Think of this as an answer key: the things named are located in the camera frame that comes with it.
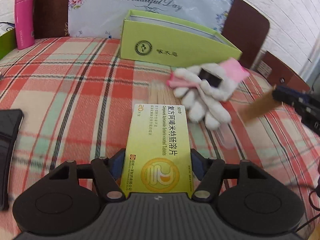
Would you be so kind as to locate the brown cardboard box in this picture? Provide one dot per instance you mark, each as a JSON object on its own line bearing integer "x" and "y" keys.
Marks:
{"x": 282, "y": 72}

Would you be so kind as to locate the gold box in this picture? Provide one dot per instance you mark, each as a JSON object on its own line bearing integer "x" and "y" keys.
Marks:
{"x": 258, "y": 107}

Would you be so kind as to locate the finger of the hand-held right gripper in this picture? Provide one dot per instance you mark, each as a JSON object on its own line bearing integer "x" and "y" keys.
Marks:
{"x": 285, "y": 95}

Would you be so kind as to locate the white charger plug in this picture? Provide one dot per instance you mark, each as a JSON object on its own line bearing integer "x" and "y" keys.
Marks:
{"x": 3, "y": 30}

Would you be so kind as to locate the black tape roll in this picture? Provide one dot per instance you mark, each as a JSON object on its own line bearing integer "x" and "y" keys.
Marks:
{"x": 210, "y": 76}

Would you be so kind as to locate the yellow-green medicine box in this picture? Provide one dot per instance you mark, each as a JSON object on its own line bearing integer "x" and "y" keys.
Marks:
{"x": 156, "y": 145}

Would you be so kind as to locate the clear plastic spoon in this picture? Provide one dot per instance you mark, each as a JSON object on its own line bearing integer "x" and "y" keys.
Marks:
{"x": 225, "y": 136}

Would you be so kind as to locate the green box with accessories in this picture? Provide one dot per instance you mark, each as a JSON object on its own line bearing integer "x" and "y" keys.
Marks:
{"x": 6, "y": 45}

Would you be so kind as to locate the light green box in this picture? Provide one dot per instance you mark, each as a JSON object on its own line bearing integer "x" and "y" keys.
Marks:
{"x": 170, "y": 47}

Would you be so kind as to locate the pink thermos bottle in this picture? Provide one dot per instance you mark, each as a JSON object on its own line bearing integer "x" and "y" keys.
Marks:
{"x": 23, "y": 20}

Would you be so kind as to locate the brown wooden headboard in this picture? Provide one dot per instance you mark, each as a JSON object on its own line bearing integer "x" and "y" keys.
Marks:
{"x": 246, "y": 30}

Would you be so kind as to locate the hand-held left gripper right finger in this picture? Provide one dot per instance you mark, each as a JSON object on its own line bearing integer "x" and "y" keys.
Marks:
{"x": 197, "y": 165}

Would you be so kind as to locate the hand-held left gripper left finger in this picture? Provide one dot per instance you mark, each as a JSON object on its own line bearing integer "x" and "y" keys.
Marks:
{"x": 116, "y": 166}

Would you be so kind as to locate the white glove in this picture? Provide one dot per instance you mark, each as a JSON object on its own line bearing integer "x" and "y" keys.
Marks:
{"x": 200, "y": 102}

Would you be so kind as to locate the black smartphone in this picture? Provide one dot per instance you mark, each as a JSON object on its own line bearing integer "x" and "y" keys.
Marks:
{"x": 8, "y": 150}

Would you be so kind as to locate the pink cloth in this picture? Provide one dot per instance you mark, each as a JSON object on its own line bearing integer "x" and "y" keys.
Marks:
{"x": 235, "y": 68}

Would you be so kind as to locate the plaid bed sheet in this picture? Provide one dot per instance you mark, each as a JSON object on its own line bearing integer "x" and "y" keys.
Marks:
{"x": 75, "y": 85}

